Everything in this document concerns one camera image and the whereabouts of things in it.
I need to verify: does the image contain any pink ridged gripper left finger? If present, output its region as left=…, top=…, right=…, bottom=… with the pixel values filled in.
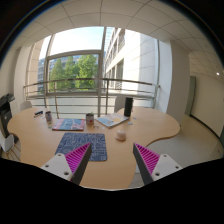
left=42, top=143, right=92, bottom=185

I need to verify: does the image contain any pink ridged gripper right finger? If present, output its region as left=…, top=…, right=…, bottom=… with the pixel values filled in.
left=133, top=143, right=182, bottom=185

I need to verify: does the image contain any blue patterned mouse pad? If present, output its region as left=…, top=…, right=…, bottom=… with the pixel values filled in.
left=54, top=132, right=108, bottom=163

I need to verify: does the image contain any white computer mouse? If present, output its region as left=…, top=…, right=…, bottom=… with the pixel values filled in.
left=116, top=130, right=126, bottom=141

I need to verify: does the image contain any red blue book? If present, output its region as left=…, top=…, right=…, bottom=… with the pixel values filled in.
left=53, top=119, right=85, bottom=131

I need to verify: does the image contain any red white can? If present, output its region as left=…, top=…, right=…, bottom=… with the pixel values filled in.
left=86, top=113, right=94, bottom=125

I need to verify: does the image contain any light blue magazine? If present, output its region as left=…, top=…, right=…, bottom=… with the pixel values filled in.
left=97, top=113, right=128, bottom=128

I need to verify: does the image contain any white chair front left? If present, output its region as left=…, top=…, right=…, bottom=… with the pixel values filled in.
left=0, top=131, right=14, bottom=153

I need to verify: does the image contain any white chair behind table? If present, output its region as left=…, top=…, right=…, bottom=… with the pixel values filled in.
left=114, top=96, right=126, bottom=112

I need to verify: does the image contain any white chair left back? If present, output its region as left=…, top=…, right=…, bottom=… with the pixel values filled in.
left=20, top=101, right=32, bottom=111

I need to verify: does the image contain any metal balcony railing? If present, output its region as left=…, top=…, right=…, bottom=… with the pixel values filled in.
left=23, top=78, right=159, bottom=118

